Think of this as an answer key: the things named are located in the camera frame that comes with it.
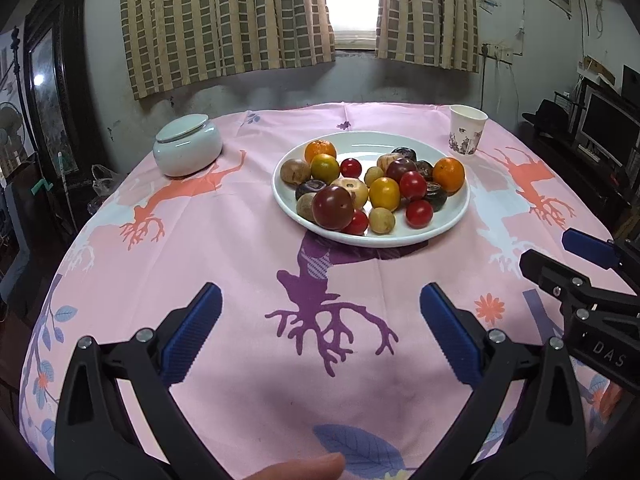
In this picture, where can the white ceramic jar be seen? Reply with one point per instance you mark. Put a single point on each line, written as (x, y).
(187, 157)

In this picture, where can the dark water chestnut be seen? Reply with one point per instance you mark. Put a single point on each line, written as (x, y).
(404, 152)
(424, 169)
(435, 196)
(309, 189)

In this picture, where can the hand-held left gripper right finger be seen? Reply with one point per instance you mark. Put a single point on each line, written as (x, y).
(450, 332)

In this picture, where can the brown passion fruit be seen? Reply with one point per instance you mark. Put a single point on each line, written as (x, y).
(295, 171)

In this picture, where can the black hat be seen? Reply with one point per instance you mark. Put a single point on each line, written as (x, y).
(547, 114)

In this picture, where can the white round plate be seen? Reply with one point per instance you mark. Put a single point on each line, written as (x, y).
(370, 142)

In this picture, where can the black computer monitor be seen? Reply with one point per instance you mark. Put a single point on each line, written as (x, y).
(607, 127)

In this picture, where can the beige ribbed bulb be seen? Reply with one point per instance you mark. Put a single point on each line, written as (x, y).
(386, 160)
(350, 189)

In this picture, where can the pink printed tablecloth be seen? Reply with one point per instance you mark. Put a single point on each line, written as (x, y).
(250, 270)

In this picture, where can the printed paper cup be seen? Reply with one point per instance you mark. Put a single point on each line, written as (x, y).
(466, 130)

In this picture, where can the person's left hand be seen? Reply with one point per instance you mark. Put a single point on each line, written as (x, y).
(300, 467)

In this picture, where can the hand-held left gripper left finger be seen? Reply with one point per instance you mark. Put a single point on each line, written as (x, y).
(192, 332)

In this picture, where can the clear plastic bag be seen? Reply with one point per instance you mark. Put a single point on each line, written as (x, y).
(105, 180)

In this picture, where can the white ceramic jar lid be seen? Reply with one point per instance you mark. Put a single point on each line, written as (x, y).
(181, 127)

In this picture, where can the white wall socket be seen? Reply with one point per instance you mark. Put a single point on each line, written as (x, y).
(497, 52)

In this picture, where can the yellow orange tomato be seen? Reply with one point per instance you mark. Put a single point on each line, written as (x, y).
(384, 193)

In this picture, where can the checked beige curtain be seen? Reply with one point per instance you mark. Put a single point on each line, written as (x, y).
(427, 10)
(225, 15)

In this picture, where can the black light stand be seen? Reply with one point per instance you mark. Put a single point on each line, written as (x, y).
(16, 75)

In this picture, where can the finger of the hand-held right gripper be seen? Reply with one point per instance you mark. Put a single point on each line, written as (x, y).
(550, 272)
(587, 247)

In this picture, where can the dark red tomato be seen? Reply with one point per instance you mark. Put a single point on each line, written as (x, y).
(400, 169)
(333, 206)

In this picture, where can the dark wooden desk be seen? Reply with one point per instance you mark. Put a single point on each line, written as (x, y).
(575, 175)

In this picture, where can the green orange mandarin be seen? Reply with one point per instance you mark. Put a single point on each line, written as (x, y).
(325, 167)

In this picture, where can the black chair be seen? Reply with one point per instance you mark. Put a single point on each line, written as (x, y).
(25, 240)

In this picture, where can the yellow longan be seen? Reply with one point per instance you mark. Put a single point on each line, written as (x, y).
(381, 220)
(373, 176)

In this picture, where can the green plastic hook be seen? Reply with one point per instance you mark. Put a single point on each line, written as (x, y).
(42, 187)

